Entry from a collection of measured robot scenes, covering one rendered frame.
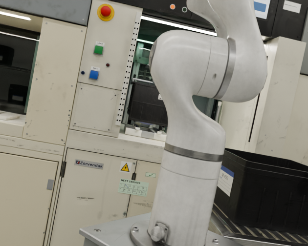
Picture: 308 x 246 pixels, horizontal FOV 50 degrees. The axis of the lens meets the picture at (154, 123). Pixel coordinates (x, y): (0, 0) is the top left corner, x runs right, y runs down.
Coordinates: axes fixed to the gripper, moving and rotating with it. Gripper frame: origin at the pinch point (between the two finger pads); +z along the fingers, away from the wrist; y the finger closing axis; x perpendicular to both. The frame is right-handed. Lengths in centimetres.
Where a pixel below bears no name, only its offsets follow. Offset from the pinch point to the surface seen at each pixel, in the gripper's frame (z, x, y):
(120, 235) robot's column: -56, -43, -13
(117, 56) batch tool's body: 14.7, 0.5, -20.2
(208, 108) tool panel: 98, -10, 45
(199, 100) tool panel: 104, -7, 40
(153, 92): 34.1, -9.8, -1.1
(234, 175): -31.8, -31.2, 18.3
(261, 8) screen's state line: 13.8, 32.3, 34.0
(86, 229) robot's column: -55, -43, -19
